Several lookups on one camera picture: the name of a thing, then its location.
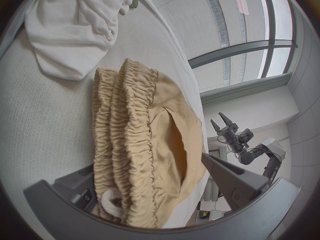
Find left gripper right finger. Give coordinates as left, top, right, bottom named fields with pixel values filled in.
left=201, top=153, right=270, bottom=211

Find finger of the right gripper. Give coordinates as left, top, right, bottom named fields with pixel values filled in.
left=210, top=119, right=222, bottom=135
left=218, top=112, right=233, bottom=129

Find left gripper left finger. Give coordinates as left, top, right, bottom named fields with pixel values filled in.
left=53, top=164, right=97, bottom=213

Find tan shorts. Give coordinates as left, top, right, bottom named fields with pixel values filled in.
left=91, top=58, right=208, bottom=229

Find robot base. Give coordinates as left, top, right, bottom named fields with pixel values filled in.
left=194, top=178, right=233, bottom=222

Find window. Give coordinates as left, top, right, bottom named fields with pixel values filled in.
left=135, top=0, right=302, bottom=96

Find white garment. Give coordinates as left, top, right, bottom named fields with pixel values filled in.
left=24, top=0, right=137, bottom=82

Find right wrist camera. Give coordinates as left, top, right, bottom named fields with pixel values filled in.
left=240, top=128, right=254, bottom=145

